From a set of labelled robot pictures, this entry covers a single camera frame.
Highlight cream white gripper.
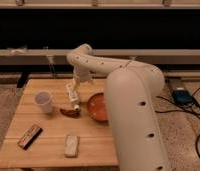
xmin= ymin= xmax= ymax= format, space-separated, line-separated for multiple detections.
xmin=66 ymin=80 xmax=80 ymax=111

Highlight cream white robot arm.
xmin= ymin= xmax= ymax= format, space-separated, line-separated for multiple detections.
xmin=67 ymin=44 xmax=172 ymax=171

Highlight white sponge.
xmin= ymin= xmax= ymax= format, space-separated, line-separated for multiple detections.
xmin=64 ymin=135 xmax=79 ymax=158

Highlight orange bowl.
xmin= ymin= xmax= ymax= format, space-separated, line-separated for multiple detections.
xmin=87 ymin=93 xmax=108 ymax=122

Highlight white plastic cup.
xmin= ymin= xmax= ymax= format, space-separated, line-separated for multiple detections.
xmin=33 ymin=91 xmax=53 ymax=114

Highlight wooden table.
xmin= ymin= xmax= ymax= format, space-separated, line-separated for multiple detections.
xmin=0 ymin=79 xmax=117 ymax=168

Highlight dark red rectangular bar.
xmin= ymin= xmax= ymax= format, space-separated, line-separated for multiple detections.
xmin=17 ymin=124 xmax=43 ymax=150

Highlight metal railing beam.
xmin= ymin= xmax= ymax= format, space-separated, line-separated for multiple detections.
xmin=0 ymin=49 xmax=200 ymax=65

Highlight blue device on floor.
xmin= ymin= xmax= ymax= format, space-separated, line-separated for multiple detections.
xmin=172 ymin=89 xmax=193 ymax=106

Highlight black floor cable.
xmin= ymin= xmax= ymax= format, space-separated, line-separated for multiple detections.
xmin=155 ymin=79 xmax=200 ymax=168

